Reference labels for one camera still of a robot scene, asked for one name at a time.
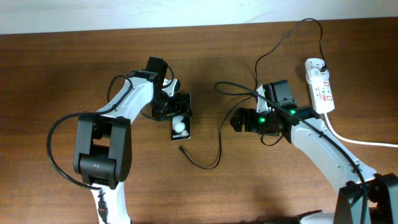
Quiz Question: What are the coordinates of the black USB charging cable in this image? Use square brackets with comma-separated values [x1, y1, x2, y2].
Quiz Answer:
[178, 17, 328, 170]

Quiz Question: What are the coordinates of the white power strip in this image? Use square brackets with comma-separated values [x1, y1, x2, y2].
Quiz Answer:
[305, 58, 335, 114]

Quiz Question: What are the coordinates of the white USB charger adapter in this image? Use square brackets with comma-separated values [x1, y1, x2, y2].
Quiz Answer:
[306, 68, 330, 84]

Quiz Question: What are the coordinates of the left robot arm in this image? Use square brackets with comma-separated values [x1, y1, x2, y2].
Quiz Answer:
[73, 57, 192, 223]

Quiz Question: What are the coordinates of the black flip smartphone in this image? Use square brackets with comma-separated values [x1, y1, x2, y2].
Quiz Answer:
[171, 116, 191, 141]

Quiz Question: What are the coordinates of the white power strip cord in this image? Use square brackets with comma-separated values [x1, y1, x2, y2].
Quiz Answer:
[321, 112, 398, 148]

